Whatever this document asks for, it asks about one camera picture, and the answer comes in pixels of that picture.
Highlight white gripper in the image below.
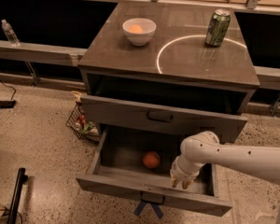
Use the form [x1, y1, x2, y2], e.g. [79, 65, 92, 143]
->
[170, 155, 203, 189]

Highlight red apple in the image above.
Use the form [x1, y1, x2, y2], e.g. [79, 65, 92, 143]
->
[142, 151, 161, 169]

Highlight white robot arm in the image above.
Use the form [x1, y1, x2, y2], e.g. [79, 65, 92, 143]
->
[170, 131, 280, 224]

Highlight grey middle drawer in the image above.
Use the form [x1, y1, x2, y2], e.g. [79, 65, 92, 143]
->
[77, 126, 231, 217]

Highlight grey drawer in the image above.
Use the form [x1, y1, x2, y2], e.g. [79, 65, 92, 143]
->
[77, 126, 231, 217]
[80, 95, 247, 143]

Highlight grey top drawer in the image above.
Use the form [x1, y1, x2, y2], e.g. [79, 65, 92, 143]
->
[80, 95, 247, 143]

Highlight grey wooden drawer cabinet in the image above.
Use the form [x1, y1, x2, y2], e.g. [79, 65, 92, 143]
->
[77, 1, 260, 147]

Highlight white ceramic bowl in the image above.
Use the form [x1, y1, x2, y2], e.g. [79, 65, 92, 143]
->
[122, 18, 157, 46]

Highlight green soda can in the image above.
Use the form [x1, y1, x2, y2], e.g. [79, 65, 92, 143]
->
[205, 8, 231, 47]

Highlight orange fruit in bowl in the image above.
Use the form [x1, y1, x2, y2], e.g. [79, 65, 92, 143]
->
[128, 24, 143, 34]

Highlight clear plastic water bottle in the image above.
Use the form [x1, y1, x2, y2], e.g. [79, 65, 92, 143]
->
[1, 20, 20, 47]

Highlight black wire basket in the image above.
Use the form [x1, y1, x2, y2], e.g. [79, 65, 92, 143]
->
[65, 103, 100, 143]

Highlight black metal stand post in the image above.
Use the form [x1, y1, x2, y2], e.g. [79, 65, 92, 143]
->
[7, 168, 28, 224]

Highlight black power adapter with cable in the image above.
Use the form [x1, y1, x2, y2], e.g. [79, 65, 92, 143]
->
[0, 78, 17, 109]

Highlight grey metal rail shelf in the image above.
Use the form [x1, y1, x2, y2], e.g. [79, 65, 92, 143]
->
[0, 40, 87, 66]

